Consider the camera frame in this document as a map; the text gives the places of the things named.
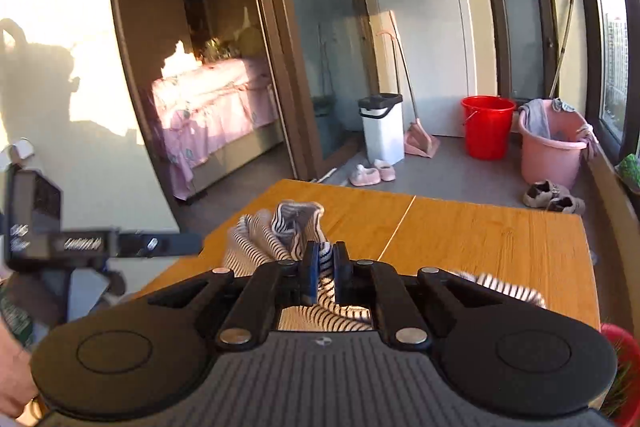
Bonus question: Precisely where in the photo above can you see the person's left hand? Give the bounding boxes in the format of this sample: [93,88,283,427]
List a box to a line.
[0,268,127,325]

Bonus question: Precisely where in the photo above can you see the white cabinet door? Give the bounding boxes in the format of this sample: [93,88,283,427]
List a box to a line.
[350,0,473,138]

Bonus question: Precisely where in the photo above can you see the pink dustpan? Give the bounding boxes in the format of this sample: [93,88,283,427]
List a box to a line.
[376,31,441,158]

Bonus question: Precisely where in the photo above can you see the mop pole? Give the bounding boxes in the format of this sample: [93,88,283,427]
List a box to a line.
[548,0,578,100]

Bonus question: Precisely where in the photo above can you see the person's left forearm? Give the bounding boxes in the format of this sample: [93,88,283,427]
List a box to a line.
[0,292,40,419]

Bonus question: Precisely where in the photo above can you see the small green potted plant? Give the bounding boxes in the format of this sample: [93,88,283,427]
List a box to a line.
[616,153,640,195]

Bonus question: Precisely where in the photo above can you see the apartment buildings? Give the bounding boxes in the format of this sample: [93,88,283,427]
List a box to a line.
[602,12,630,142]

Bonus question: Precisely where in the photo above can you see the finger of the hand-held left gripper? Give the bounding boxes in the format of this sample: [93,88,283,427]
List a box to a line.
[117,231,204,259]

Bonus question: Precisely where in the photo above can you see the bed with pink floral bedspread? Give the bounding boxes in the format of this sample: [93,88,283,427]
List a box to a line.
[150,57,283,202]

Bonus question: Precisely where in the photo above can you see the broom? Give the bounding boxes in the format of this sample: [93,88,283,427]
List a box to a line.
[389,11,423,128]

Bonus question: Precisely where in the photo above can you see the pink slipper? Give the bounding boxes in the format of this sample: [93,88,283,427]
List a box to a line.
[373,159,397,182]
[349,164,382,186]

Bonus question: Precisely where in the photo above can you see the white trash bin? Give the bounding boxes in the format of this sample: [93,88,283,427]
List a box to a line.
[358,93,405,166]

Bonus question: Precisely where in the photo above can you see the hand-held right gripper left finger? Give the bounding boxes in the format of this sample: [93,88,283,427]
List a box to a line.
[145,241,319,353]

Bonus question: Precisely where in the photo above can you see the pink rag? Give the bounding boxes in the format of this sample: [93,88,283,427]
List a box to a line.
[577,124,601,162]

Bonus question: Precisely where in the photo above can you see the grey sneaker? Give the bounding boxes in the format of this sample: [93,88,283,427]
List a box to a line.
[546,195,586,214]
[523,179,566,208]

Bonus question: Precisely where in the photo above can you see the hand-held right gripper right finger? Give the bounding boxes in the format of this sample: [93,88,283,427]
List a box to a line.
[332,241,506,353]

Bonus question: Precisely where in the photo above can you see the large dark window frame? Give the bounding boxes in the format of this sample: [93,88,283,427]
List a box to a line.
[562,0,640,168]

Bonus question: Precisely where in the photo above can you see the striped shirt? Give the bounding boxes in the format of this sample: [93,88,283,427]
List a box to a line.
[220,201,547,333]

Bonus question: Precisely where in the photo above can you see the sliding glass door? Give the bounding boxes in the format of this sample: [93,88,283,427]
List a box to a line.
[240,0,381,180]

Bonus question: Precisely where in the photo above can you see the red bucket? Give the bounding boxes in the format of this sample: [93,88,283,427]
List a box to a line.
[460,95,516,160]

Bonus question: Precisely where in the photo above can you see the red plant pot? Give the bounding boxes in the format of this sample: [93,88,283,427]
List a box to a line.
[597,322,640,427]

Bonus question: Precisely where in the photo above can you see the dark wall picture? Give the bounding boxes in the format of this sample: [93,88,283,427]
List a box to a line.
[181,0,211,50]

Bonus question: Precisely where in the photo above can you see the frosted glass door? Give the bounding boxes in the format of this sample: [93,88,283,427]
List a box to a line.
[483,0,560,102]

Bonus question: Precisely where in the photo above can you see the large grey cloth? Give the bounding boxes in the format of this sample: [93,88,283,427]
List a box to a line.
[519,99,551,140]

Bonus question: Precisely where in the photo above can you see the green houseplant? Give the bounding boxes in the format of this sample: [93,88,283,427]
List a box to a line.
[202,38,241,60]

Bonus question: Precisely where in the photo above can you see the pink plastic basin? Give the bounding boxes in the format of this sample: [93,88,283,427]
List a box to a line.
[517,99,591,191]

